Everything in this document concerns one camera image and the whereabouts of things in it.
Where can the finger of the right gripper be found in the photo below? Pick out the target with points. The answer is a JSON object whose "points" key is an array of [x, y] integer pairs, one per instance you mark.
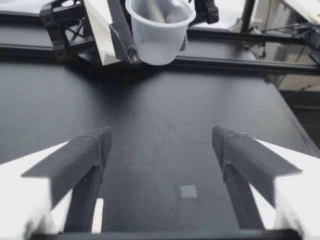
{"points": [[184, 45], [100, 30]]}

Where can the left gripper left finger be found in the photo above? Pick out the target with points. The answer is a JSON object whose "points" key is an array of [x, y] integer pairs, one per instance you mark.
{"points": [[62, 162]]}

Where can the black frame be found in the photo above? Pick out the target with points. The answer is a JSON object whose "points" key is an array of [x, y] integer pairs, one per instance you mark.
{"points": [[250, 15]]}

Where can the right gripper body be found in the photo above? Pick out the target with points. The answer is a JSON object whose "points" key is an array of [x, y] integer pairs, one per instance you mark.
{"points": [[67, 27]]}

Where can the small clear plastic cup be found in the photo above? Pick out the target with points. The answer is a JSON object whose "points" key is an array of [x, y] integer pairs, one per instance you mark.
{"points": [[160, 42]]}

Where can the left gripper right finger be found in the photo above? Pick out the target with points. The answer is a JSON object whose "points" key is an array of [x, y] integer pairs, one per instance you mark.
{"points": [[250, 160]]}

